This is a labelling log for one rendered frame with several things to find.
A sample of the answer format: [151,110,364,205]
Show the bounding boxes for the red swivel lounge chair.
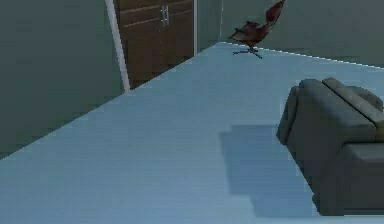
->
[228,0,287,60]

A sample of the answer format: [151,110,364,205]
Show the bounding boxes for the grey sofa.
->
[275,76,384,217]

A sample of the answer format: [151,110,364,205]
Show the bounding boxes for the brown wooden cupboard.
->
[113,0,195,90]

